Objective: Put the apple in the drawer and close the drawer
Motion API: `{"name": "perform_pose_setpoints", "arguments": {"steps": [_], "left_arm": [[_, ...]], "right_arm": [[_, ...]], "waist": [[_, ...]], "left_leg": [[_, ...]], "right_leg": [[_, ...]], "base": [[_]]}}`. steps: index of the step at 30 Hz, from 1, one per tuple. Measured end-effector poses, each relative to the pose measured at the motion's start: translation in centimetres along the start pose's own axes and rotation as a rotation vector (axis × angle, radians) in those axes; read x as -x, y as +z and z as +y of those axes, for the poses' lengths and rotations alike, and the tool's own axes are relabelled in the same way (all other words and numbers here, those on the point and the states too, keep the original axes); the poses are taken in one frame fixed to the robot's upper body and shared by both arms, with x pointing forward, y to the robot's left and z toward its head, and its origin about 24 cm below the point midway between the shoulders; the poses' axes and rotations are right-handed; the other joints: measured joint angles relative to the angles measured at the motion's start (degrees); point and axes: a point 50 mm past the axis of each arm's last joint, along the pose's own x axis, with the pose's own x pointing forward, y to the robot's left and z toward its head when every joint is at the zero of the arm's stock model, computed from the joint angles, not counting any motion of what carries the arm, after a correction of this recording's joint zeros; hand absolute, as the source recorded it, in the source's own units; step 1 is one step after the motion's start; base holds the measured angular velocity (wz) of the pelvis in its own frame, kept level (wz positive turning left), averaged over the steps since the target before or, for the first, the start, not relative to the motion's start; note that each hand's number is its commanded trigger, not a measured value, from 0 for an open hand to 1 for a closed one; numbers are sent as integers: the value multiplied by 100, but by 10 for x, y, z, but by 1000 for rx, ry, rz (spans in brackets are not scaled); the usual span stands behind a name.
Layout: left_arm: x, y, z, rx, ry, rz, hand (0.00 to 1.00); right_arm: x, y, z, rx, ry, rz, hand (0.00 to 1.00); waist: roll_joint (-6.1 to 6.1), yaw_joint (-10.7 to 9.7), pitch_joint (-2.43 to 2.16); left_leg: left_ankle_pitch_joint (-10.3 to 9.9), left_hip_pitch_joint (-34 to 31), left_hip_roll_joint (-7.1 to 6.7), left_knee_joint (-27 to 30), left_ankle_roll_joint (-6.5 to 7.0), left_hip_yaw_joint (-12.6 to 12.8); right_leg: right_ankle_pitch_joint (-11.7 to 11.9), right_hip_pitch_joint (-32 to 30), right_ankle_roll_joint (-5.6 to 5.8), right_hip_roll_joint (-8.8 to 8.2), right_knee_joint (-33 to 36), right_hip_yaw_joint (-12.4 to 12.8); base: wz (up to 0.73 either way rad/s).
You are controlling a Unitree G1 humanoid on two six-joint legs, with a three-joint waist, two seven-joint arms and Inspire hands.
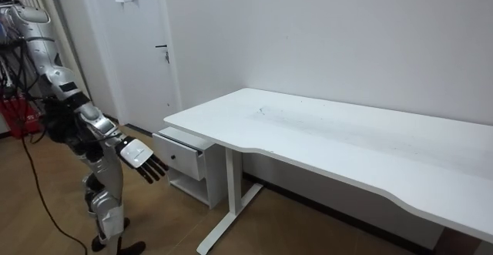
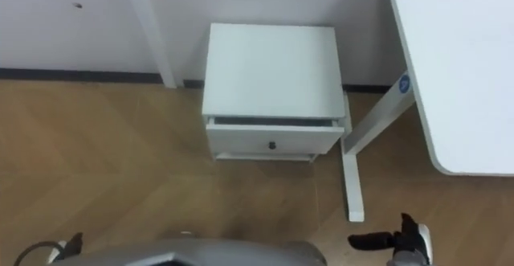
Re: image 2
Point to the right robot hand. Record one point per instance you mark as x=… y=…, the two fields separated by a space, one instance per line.
x=405 y=238

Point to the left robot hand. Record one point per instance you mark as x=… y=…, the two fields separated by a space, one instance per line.
x=70 y=248

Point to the white desk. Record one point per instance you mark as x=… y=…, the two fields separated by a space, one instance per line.
x=462 y=65

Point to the white bedside cabinet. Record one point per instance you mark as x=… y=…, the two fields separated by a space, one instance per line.
x=273 y=73

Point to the white cabinet drawer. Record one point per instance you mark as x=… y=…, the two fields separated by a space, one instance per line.
x=277 y=137

